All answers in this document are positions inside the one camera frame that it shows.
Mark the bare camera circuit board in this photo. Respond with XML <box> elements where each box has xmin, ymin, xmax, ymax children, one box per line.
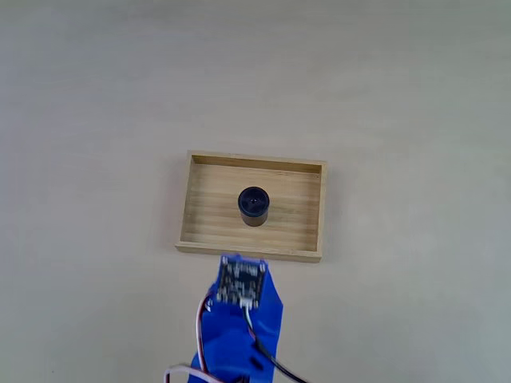
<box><xmin>215</xmin><ymin>255</ymin><xmax>267</xmax><ymax>310</ymax></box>

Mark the white red black servo cable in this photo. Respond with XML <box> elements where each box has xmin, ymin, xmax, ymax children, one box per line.
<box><xmin>162</xmin><ymin>294</ymin><xmax>220</xmax><ymax>383</ymax></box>

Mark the black cylinder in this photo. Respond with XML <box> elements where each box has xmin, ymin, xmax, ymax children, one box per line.
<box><xmin>237</xmin><ymin>185</ymin><xmax>271</xmax><ymax>229</ymax></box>

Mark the black and white camera cable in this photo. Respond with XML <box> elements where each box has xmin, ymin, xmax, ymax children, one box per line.
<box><xmin>240</xmin><ymin>301</ymin><xmax>311</xmax><ymax>383</ymax></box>

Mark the shallow wooden box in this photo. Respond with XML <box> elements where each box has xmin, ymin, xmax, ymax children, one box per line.
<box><xmin>174</xmin><ymin>149</ymin><xmax>328</xmax><ymax>266</ymax></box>

